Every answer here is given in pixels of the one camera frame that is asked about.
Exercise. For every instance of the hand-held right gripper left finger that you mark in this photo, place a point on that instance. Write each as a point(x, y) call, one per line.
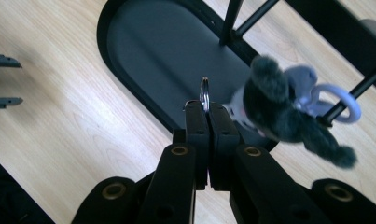
point(173, 186)

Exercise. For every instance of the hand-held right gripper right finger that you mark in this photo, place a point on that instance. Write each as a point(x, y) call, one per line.
point(260, 186)

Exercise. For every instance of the black and grey plush toy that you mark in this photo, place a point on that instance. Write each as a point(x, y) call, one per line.
point(269, 102)

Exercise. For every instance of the small grey round object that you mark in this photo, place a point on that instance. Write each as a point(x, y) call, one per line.
point(374, 28)

